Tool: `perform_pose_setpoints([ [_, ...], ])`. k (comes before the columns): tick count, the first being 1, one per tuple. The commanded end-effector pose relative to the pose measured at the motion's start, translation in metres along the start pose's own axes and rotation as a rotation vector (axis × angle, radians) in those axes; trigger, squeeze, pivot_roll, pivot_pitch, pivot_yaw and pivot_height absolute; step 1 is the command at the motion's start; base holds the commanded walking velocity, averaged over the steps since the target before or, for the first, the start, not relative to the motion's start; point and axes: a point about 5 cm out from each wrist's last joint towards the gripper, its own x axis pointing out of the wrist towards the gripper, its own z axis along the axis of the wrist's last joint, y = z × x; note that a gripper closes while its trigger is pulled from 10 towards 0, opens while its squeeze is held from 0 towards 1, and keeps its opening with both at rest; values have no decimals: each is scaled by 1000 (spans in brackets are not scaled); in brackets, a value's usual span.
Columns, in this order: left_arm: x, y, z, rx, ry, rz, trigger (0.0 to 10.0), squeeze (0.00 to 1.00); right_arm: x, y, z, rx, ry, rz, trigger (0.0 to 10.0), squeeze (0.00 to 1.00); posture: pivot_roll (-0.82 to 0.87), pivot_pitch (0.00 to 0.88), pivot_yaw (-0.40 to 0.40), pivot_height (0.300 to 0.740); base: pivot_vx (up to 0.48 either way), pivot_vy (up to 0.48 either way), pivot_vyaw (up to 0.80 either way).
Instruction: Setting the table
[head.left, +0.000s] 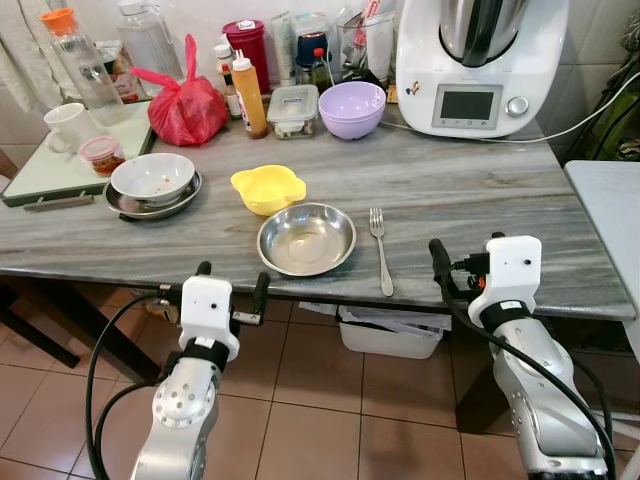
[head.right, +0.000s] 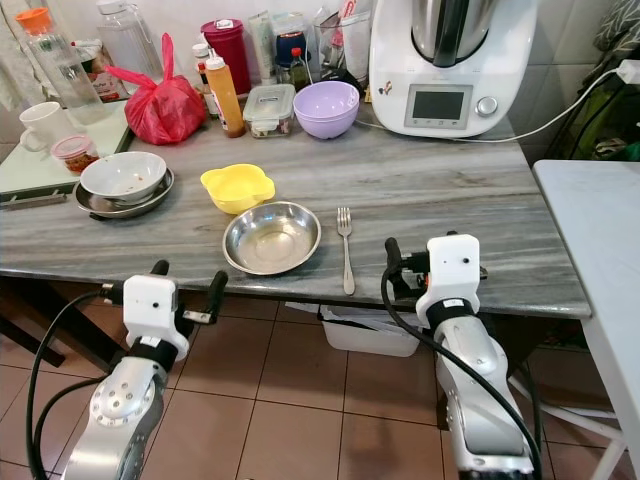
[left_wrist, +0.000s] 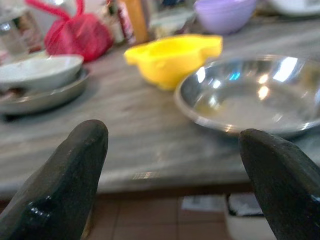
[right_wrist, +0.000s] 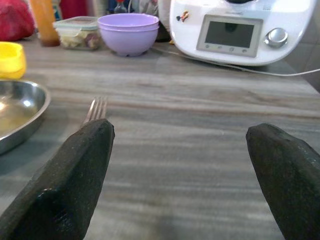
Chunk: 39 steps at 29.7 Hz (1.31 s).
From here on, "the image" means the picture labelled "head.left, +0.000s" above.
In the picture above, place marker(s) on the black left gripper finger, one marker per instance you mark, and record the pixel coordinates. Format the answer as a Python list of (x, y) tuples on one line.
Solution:
[(261, 290), (204, 269)]

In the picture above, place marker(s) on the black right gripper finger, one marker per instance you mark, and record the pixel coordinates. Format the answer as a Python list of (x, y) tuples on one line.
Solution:
[(441, 258)]

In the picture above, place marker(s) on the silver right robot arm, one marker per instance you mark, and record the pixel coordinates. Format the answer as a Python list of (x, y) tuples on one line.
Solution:
[(545, 400)]

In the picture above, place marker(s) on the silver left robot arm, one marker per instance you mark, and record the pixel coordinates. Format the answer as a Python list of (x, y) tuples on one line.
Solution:
[(185, 400)]

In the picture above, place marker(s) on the steel fork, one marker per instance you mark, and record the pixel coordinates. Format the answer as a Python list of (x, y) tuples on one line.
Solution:
[(381, 250)]

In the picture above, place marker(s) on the empty steel plate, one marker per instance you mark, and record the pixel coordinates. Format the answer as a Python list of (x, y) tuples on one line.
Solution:
[(306, 242)]

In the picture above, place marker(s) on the steel plate under white bowl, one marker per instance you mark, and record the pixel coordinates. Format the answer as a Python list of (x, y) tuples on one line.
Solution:
[(150, 210)]

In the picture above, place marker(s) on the white plastic bin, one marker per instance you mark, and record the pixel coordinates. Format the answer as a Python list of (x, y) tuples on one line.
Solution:
[(390, 335)]

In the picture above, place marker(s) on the yellow plastic bowl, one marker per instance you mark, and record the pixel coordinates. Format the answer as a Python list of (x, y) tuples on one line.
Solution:
[(268, 190)]

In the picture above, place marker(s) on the white ceramic bowl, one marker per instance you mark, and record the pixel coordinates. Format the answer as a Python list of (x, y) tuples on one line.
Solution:
[(152, 175)]

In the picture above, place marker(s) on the small tub with pink lid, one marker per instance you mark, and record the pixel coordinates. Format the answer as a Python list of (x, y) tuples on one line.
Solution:
[(102, 153)]

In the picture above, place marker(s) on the red plastic bag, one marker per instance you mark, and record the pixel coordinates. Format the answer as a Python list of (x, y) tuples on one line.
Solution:
[(188, 110)]

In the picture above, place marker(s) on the white side table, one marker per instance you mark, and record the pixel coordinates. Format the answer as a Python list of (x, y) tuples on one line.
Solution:
[(608, 210)]

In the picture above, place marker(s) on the purple bowl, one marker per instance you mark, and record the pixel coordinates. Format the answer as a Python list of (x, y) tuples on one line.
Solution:
[(352, 110)]

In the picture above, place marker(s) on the orange sauce squeeze bottle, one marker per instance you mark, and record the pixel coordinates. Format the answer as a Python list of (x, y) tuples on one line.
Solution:
[(250, 100)]

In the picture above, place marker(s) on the clear lidded food container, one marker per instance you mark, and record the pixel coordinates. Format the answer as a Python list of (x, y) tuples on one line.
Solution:
[(293, 110)]

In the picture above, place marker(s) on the white kitchen cooking machine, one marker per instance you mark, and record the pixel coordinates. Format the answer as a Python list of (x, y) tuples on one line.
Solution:
[(480, 75)]

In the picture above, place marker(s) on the red printed food packet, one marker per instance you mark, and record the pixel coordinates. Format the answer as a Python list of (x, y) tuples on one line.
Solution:
[(128, 88)]

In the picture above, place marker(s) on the white mug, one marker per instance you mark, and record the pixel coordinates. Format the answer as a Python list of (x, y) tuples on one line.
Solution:
[(68, 125)]

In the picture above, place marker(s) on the small white-capped condiment bottle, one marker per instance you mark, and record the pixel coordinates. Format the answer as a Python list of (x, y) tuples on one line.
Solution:
[(224, 65)]

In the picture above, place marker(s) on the dark bottle with red cap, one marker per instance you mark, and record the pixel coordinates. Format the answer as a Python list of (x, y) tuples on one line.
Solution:
[(320, 68)]

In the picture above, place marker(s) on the clear plastic storage jar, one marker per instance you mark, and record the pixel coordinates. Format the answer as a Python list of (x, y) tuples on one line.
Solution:
[(365, 45)]

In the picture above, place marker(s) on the clear bottle with white cap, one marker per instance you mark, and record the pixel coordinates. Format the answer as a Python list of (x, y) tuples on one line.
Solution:
[(150, 45)]

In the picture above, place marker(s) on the maroon canister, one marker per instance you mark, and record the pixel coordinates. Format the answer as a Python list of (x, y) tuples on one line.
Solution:
[(250, 42)]

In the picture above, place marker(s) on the clear bottle with orange cap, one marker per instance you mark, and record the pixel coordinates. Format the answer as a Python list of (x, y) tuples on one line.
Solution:
[(82, 70)]

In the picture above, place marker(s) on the jar with blue lid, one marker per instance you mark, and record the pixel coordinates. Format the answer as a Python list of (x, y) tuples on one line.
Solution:
[(310, 45)]

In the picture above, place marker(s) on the floral cloth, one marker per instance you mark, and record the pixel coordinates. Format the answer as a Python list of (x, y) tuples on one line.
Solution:
[(20, 40)]

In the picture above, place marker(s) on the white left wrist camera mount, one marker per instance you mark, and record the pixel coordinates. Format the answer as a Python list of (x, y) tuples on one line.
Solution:
[(208, 305)]

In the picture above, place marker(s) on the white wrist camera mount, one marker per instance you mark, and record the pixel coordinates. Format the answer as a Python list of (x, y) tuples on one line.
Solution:
[(208, 305), (510, 265)]

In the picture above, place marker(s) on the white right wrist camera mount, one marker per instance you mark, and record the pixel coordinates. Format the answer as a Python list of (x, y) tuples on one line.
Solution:
[(510, 265)]

